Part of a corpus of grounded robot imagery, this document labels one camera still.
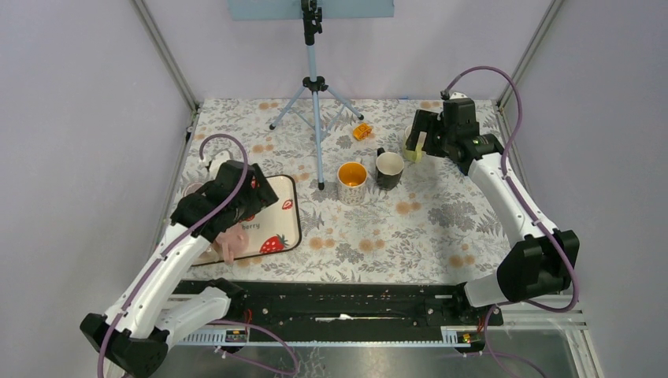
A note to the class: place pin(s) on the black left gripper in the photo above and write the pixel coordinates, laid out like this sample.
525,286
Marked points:
262,196

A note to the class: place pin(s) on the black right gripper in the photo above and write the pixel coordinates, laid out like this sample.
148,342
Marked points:
428,122

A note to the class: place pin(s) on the yellow mug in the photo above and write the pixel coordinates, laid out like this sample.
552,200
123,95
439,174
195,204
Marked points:
414,155

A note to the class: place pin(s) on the black mug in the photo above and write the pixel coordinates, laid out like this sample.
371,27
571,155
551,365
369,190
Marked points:
389,169

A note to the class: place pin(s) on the floral mug orange inside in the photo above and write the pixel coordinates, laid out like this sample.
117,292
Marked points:
352,177

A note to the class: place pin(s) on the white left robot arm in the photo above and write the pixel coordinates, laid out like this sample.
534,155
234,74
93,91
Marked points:
131,333

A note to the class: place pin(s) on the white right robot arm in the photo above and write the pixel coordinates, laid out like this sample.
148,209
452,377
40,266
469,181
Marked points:
542,257

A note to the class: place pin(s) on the pink mug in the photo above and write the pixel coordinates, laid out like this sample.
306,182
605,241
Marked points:
231,244

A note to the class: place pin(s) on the purple cup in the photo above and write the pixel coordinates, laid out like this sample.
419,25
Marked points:
192,189

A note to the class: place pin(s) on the small orange toy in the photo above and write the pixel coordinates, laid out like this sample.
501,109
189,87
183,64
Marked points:
362,131

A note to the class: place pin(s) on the strawberry print tray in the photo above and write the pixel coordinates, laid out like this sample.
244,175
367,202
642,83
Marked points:
275,229

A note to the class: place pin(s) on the floral tablecloth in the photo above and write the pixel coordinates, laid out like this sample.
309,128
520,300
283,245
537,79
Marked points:
435,227

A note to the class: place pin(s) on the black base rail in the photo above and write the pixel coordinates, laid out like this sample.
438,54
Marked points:
349,312

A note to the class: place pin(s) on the blue camera tripod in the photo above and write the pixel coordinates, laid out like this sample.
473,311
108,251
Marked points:
315,84

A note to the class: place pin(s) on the blue board on wall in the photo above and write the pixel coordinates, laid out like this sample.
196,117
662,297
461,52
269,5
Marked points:
294,9

